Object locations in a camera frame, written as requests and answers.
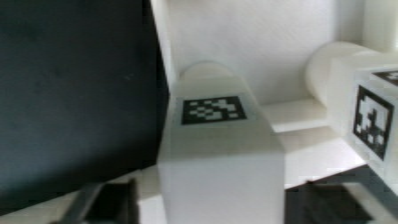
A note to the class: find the white chair seat part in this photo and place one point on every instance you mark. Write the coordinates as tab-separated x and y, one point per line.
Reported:
266	53

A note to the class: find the white chair leg with marker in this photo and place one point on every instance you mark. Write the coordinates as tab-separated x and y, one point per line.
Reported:
353	82

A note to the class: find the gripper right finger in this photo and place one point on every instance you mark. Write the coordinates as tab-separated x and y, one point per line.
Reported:
335	204

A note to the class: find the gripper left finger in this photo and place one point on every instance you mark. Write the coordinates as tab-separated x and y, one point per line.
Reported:
106	204

